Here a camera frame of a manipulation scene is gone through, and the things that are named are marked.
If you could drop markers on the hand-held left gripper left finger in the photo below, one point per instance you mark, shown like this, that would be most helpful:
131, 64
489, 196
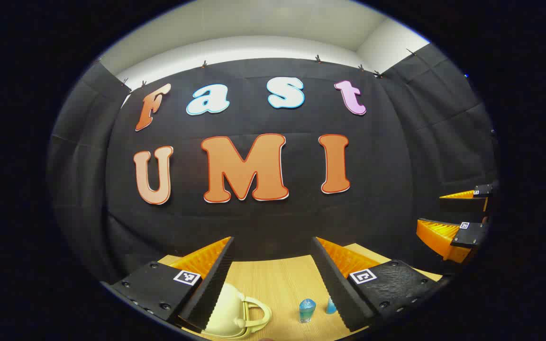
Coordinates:
213, 284

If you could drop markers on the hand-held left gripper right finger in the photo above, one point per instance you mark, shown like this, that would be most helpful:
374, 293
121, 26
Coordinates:
334, 284

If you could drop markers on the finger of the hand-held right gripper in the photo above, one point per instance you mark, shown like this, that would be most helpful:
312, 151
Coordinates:
462, 202
443, 237

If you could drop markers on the white and blue tube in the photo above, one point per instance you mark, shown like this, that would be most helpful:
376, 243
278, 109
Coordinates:
331, 307

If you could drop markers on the blue glass bottle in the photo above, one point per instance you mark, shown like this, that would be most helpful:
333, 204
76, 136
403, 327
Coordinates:
307, 312

